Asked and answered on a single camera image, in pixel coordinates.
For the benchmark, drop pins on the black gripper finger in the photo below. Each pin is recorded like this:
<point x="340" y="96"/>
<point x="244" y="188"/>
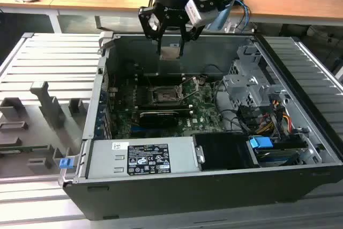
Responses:
<point x="191" y="34"/>
<point x="147" y="25"/>

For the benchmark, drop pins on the silver square CPU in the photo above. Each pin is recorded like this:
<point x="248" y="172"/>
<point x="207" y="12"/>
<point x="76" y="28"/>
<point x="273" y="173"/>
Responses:
<point x="169" y="52"/>

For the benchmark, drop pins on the black RAM slot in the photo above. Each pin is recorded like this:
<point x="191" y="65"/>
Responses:
<point x="163" y="78"/>
<point x="166" y="106"/>

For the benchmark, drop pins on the black CPU socket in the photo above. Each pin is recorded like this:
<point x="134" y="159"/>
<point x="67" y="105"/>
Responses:
<point x="164" y="95"/>

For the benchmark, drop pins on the silver metal drive cage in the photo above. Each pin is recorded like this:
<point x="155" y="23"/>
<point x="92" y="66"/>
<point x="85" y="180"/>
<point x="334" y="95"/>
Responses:
<point x="241" y="87"/>

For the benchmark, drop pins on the green motherboard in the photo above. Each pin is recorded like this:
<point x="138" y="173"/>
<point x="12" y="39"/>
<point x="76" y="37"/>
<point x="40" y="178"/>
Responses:
<point x="203" y="111"/>

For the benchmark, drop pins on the black graphics card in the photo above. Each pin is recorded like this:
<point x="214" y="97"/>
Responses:
<point x="158" y="119"/>

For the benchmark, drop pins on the black plastic fan shroud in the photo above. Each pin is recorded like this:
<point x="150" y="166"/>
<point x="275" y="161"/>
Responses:
<point x="222" y="151"/>

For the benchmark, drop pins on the blue disk carrier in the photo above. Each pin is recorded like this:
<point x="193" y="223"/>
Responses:
<point x="260" y="142"/>

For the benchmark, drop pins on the grey parts rack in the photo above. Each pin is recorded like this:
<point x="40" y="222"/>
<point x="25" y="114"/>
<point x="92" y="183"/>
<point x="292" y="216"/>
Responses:
<point x="51" y="111"/>

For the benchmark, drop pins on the grey power supply unit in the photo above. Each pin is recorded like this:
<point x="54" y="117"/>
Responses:
<point x="107" y="159"/>

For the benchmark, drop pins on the blue case latch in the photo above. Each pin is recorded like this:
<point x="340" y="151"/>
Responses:
<point x="66" y="163"/>

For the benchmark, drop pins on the open black PC case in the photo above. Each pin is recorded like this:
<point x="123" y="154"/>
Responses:
<point x="187" y="199"/>

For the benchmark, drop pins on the green RAM stick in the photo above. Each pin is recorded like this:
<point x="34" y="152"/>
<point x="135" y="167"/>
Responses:
<point x="24" y="148"/>

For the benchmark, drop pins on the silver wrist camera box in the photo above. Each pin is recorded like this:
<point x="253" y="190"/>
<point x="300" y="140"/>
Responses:
<point x="199" y="11"/>

